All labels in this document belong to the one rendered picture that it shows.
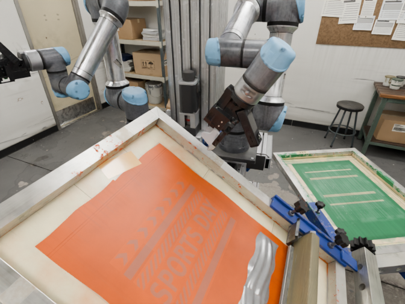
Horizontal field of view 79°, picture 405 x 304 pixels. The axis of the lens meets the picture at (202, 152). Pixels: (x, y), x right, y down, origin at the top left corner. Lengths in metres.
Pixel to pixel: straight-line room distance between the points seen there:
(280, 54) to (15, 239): 0.62
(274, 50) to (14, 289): 0.63
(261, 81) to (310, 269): 0.46
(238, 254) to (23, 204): 0.49
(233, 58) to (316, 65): 3.55
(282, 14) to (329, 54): 3.20
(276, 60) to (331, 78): 3.69
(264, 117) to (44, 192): 0.81
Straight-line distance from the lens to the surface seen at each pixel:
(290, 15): 1.04
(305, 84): 4.30
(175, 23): 1.24
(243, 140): 1.13
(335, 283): 0.89
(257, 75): 0.61
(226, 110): 0.68
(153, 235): 0.60
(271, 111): 1.04
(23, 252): 0.55
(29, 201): 0.55
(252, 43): 0.72
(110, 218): 0.59
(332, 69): 4.24
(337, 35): 4.16
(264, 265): 0.74
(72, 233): 0.56
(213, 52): 0.72
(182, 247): 0.62
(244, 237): 0.74
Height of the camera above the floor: 1.85
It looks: 32 degrees down
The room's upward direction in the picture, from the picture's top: straight up
